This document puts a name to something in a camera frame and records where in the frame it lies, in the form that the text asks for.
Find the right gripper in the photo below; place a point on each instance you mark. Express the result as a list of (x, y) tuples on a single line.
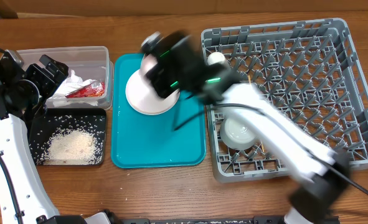
[(159, 78)]

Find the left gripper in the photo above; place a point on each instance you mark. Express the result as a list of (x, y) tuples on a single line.
[(49, 82)]

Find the white napkin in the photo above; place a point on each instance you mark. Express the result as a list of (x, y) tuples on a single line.
[(71, 84)]

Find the small pink bowl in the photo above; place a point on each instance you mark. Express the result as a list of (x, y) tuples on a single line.
[(147, 63)]

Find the pink plate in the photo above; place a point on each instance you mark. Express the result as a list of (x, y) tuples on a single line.
[(142, 97)]

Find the red snack wrapper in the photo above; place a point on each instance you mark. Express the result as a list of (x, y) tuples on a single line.
[(93, 89)]

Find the small white cup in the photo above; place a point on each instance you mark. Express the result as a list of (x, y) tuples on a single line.
[(217, 57)]

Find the white rice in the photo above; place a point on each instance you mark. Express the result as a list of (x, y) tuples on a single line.
[(71, 146)]

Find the grey bowl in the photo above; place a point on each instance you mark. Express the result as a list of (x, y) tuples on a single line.
[(236, 135)]

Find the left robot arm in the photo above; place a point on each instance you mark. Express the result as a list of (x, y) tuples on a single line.
[(23, 94)]

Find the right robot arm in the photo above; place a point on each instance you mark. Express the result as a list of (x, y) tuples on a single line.
[(322, 173)]

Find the clear plastic bin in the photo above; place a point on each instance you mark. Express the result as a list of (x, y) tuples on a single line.
[(90, 62)]

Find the black plastic tray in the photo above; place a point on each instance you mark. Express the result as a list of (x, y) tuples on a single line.
[(99, 118)]

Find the teal serving tray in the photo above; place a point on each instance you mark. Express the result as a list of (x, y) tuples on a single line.
[(148, 141)]

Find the grey dish rack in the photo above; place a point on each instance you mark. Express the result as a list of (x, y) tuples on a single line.
[(308, 69)]

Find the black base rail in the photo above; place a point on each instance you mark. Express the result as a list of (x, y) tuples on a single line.
[(274, 219)]

